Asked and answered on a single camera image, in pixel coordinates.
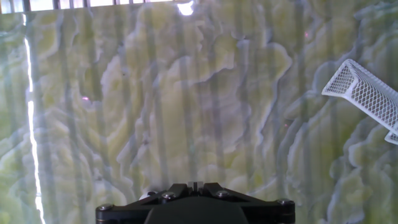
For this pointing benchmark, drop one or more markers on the white mesh toy goal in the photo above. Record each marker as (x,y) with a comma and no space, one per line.
(367,90)

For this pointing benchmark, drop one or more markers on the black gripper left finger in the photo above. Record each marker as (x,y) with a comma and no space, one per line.
(124,214)

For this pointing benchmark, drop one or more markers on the green marble pattern mat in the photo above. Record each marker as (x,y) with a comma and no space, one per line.
(186,109)

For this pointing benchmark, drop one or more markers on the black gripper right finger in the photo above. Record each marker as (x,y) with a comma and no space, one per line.
(270,213)

